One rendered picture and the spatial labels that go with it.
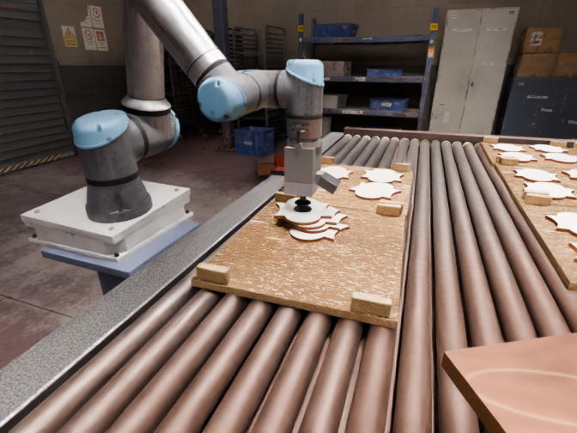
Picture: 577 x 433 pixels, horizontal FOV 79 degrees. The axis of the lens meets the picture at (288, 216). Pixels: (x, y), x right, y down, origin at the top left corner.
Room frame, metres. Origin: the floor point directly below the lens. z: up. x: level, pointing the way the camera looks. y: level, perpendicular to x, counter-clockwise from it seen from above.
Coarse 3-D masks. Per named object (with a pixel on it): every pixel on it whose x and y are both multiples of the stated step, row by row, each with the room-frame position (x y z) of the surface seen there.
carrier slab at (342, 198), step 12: (348, 168) 1.21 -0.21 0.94; (360, 168) 1.21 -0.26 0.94; (372, 168) 1.21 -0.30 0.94; (384, 168) 1.21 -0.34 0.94; (348, 180) 1.07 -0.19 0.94; (360, 180) 1.07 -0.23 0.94; (408, 180) 1.07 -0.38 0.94; (324, 192) 0.96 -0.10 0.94; (336, 192) 0.96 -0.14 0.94; (348, 192) 0.96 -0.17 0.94; (408, 192) 0.96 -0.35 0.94; (336, 204) 0.86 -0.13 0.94; (348, 204) 0.86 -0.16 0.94; (360, 204) 0.86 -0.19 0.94; (372, 204) 0.86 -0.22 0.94; (408, 204) 0.86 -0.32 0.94
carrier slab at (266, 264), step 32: (256, 224) 0.74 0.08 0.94; (352, 224) 0.74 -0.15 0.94; (384, 224) 0.74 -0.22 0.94; (224, 256) 0.59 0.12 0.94; (256, 256) 0.59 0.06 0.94; (288, 256) 0.59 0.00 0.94; (320, 256) 0.59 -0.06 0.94; (352, 256) 0.59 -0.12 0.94; (384, 256) 0.59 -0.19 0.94; (224, 288) 0.49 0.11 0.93; (256, 288) 0.49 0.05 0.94; (288, 288) 0.49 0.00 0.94; (320, 288) 0.49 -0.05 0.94; (352, 288) 0.49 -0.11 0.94; (384, 288) 0.49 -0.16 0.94; (384, 320) 0.41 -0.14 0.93
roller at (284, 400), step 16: (384, 160) 1.39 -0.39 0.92; (304, 320) 0.44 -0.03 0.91; (320, 320) 0.43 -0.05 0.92; (304, 336) 0.39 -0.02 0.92; (320, 336) 0.40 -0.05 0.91; (288, 352) 0.37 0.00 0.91; (304, 352) 0.36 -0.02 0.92; (320, 352) 0.38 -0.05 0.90; (288, 368) 0.34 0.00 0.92; (304, 368) 0.34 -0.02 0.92; (288, 384) 0.31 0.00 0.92; (304, 384) 0.32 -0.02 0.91; (272, 400) 0.29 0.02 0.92; (288, 400) 0.29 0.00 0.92; (272, 416) 0.27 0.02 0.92; (288, 416) 0.27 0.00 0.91; (256, 432) 0.25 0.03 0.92; (272, 432) 0.25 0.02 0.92; (288, 432) 0.26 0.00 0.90
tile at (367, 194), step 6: (360, 186) 0.98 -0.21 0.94; (366, 186) 0.98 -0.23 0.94; (372, 186) 0.98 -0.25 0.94; (378, 186) 0.98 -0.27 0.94; (384, 186) 0.98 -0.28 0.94; (390, 186) 0.98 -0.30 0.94; (360, 192) 0.93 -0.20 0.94; (366, 192) 0.93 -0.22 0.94; (372, 192) 0.93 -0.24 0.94; (378, 192) 0.93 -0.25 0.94; (384, 192) 0.93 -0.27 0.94; (390, 192) 0.93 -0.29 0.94; (396, 192) 0.94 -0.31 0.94; (366, 198) 0.90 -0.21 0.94; (372, 198) 0.89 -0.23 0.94; (378, 198) 0.90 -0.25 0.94; (384, 198) 0.90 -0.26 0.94; (390, 198) 0.89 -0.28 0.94
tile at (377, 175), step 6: (366, 174) 1.11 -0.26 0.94; (372, 174) 1.11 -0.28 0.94; (378, 174) 1.11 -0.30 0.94; (384, 174) 1.11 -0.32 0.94; (390, 174) 1.11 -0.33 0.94; (396, 174) 1.11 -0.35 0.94; (402, 174) 1.11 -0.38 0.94; (372, 180) 1.05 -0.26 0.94; (378, 180) 1.04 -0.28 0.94; (384, 180) 1.04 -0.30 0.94; (390, 180) 1.04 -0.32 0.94; (396, 180) 1.05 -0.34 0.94
